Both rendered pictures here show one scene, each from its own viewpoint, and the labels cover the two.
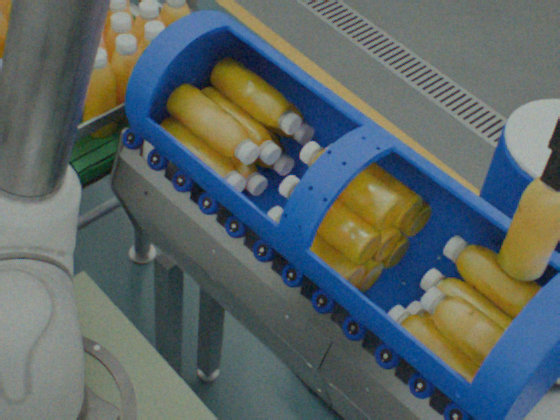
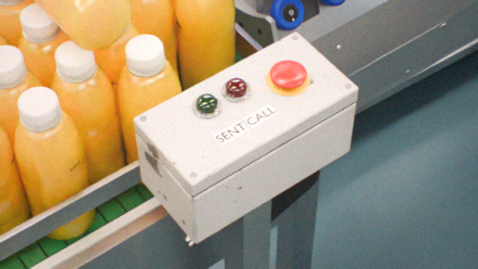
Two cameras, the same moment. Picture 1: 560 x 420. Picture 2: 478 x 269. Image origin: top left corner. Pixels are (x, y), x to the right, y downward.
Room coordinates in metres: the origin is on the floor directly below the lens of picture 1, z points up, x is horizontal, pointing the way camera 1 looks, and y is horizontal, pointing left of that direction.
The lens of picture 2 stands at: (1.06, 1.28, 1.80)
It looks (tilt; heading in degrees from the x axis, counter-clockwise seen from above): 50 degrees down; 289
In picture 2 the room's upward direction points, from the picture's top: straight up
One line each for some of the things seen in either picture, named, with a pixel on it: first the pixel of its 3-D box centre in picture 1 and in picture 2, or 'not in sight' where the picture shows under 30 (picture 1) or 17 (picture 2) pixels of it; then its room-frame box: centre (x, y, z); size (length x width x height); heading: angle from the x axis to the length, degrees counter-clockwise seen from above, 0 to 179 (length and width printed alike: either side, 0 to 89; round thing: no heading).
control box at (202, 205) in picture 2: not in sight; (246, 134); (1.25, 0.69, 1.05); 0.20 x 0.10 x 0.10; 55
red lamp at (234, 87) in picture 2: not in sight; (236, 87); (1.26, 0.68, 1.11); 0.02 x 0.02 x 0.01
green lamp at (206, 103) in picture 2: not in sight; (206, 103); (1.28, 0.71, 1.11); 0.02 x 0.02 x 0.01
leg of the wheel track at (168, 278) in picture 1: (168, 338); (294, 249); (1.27, 0.34, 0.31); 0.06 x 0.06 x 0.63; 55
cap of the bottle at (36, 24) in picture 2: not in sight; (39, 20); (1.50, 0.64, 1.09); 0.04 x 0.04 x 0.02
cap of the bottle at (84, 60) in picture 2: not in sight; (75, 58); (1.44, 0.68, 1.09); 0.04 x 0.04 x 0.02
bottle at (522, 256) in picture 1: (538, 223); not in sight; (0.90, -0.28, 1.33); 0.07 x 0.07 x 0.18
